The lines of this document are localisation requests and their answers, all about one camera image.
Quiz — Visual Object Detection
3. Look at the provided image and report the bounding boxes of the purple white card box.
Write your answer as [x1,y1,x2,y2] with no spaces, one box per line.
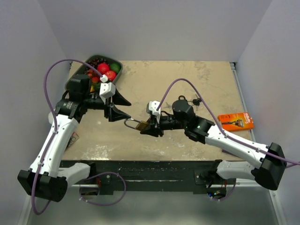
[221,149,237,157]

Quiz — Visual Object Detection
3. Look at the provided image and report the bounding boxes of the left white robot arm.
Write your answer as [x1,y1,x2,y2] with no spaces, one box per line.
[17,74,131,202]

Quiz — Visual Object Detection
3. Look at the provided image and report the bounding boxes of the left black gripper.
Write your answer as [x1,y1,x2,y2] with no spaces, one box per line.
[84,88,131,121]

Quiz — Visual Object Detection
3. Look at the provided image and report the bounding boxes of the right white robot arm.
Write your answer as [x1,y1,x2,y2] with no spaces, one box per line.
[140,99,287,190]

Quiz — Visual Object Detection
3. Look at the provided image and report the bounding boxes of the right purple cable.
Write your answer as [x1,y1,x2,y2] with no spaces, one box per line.
[156,78,300,202]

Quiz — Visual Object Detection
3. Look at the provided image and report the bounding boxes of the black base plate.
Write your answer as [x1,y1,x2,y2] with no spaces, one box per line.
[58,159,237,195]

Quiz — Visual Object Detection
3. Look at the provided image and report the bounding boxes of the strawberries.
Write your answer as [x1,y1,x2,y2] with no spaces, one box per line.
[86,69,100,84]

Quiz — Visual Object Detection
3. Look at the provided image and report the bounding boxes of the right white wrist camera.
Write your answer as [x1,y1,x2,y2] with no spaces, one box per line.
[146,101,161,123]

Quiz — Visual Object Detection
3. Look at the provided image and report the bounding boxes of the dark cherries bunch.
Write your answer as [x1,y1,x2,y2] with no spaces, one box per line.
[87,58,109,69]

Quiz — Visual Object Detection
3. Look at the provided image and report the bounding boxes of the red apple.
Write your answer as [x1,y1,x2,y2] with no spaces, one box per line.
[105,70,117,82]

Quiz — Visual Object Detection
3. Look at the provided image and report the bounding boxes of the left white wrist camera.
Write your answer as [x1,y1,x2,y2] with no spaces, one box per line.
[99,75,116,104]

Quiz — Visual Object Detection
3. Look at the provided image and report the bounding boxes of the dark green fruit tray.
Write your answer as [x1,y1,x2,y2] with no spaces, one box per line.
[64,54,123,94]

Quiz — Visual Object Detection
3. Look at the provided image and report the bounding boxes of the orange razor package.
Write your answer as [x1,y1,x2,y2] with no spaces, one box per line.
[217,112,254,132]

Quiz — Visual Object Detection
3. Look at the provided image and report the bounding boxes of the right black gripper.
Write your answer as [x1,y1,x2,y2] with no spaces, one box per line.
[140,113,187,137]

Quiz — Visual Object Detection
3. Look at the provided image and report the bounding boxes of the green lime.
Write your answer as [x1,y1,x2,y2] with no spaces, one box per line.
[110,63,121,74]

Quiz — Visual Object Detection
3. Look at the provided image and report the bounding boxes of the black padlock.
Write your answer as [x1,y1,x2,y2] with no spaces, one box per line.
[178,95,187,101]

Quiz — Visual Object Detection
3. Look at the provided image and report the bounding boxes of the red pomegranate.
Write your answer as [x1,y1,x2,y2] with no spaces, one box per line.
[97,63,110,75]

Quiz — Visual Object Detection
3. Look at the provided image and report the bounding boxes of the white tissue roll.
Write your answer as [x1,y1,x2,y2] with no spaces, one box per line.
[48,112,56,125]

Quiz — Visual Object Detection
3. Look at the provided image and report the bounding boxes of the brass padlock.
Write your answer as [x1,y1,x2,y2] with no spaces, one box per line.
[124,118,149,131]

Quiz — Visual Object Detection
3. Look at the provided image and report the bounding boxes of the aluminium frame rail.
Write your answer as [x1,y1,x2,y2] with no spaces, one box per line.
[227,62,255,141]

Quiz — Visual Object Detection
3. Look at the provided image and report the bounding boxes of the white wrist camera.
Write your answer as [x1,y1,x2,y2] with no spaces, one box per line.
[146,101,161,123]
[99,75,116,104]

